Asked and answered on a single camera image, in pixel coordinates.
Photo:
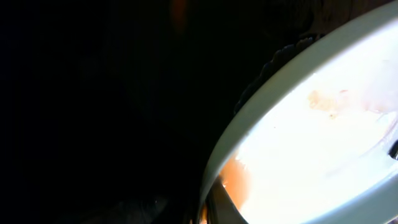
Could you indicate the light blue plate bottom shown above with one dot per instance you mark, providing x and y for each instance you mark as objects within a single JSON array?
[{"x": 314, "y": 139}]

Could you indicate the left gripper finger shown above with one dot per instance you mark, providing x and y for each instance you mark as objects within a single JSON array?
[{"x": 221, "y": 209}]

